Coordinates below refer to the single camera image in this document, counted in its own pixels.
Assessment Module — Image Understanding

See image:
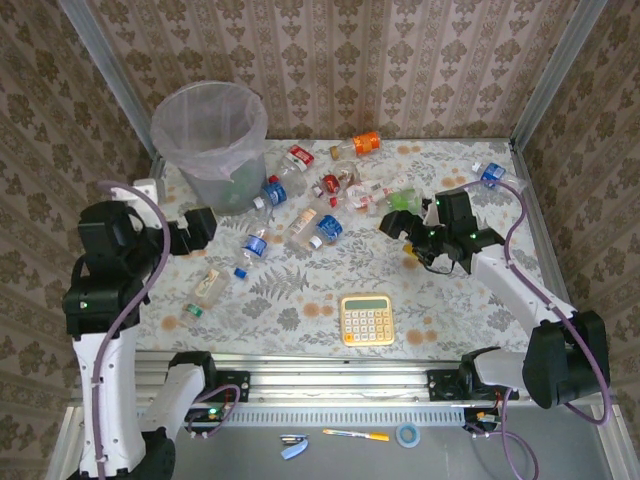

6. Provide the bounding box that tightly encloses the orange label plastic bottle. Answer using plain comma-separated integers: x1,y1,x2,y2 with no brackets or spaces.
328,130,384,161

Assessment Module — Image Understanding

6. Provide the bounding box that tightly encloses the yellow desk calculator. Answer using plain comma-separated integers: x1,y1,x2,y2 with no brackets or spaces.
339,293,396,348

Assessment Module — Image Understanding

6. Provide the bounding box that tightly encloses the purple camera cable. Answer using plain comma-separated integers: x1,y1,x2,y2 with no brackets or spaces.
462,179,614,480
92,180,241,480

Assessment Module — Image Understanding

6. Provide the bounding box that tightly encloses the yellow orange pen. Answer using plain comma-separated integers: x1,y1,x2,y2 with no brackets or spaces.
322,428,391,443

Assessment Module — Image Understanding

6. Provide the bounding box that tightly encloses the translucent plastic bin liner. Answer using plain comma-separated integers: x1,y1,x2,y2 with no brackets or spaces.
150,81,269,179

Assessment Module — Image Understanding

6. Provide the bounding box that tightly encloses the blue tape roll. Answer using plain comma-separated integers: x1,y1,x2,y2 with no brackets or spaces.
394,423,421,449

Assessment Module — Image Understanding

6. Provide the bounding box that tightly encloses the blue barcode label clear bottle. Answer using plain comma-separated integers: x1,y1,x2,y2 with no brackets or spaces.
307,213,346,250

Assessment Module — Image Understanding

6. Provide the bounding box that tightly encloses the blue label white cap bottle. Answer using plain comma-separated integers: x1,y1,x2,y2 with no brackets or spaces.
252,180,290,211

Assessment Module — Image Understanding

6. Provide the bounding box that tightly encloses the aluminium frame post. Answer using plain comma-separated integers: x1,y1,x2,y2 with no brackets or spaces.
57,0,164,161
512,0,609,149

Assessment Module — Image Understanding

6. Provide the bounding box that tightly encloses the thin black wire loop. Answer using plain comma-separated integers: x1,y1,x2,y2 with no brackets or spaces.
422,252,456,275

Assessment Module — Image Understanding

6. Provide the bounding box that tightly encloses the small red label bottle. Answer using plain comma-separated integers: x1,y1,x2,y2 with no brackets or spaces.
312,172,342,197

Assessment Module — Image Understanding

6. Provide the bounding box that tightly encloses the aluminium table side rail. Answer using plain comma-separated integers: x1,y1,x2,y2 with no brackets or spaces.
94,152,166,364
509,139,589,351

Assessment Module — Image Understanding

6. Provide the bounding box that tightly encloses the green tinted clear bottle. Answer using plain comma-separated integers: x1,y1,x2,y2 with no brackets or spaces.
387,188,425,214

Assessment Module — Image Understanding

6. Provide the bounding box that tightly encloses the white red-print label bottle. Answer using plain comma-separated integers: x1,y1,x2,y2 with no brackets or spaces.
327,180,401,214

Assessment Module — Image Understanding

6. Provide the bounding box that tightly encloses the grey waste bin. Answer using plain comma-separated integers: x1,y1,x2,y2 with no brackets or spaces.
150,81,269,216

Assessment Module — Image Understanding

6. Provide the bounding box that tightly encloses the light blue label bottle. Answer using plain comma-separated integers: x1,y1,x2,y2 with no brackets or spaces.
471,160,529,194

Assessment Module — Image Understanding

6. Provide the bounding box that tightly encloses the black controller board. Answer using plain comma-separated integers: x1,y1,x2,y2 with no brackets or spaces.
184,407,229,435
463,407,501,435

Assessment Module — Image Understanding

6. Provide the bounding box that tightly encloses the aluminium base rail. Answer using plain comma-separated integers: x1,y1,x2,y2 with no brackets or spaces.
74,352,616,407

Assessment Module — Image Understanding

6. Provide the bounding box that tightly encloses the clear bottle green cap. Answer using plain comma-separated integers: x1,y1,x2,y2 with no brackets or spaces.
179,267,232,326

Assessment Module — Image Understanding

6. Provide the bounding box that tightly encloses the beige label plastic bottle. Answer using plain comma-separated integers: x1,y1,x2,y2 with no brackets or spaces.
284,207,320,247

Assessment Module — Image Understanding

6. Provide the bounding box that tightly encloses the grey slotted cable duct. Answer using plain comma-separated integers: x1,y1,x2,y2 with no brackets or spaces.
89,404,474,427

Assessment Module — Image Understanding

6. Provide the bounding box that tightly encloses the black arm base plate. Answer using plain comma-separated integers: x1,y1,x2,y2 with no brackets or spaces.
215,370,251,404
426,369,469,401

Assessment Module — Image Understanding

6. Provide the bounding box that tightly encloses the blue stapler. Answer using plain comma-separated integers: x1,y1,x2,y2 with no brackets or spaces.
278,433,310,461

